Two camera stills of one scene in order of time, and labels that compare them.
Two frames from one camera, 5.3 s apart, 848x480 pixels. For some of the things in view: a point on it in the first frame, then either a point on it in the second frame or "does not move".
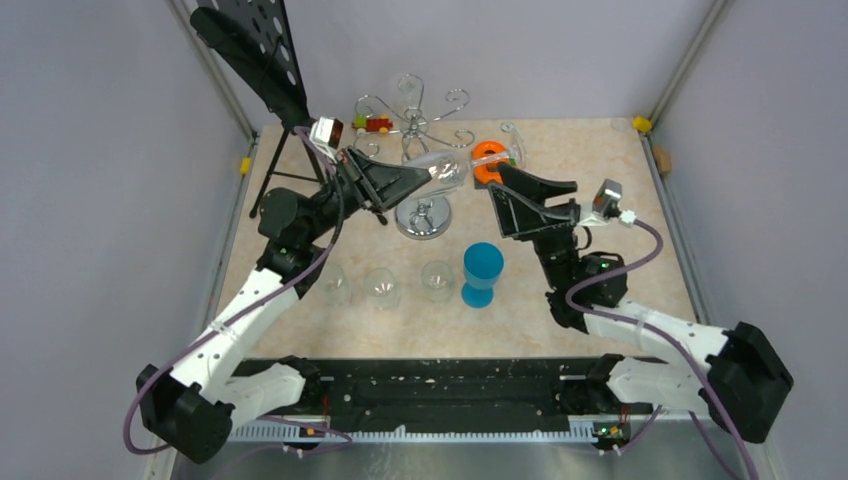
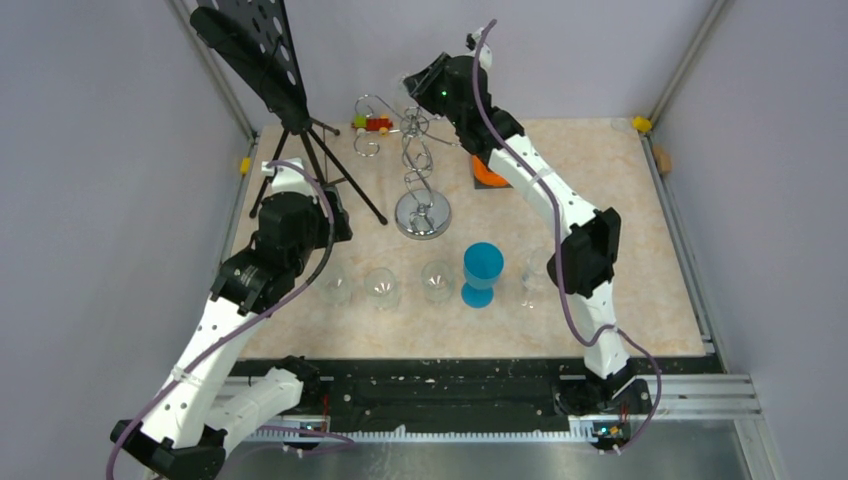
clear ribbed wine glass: (381, 289) does not move
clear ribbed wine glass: (438, 281) does not move
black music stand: (254, 43) does not move
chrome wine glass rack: (422, 217) does not move
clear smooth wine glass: (449, 169) -> (532, 273)
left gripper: (382, 184) -> (341, 230)
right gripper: (522, 212) -> (423, 83)
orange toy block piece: (487, 155) does not move
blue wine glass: (482, 265) does not move
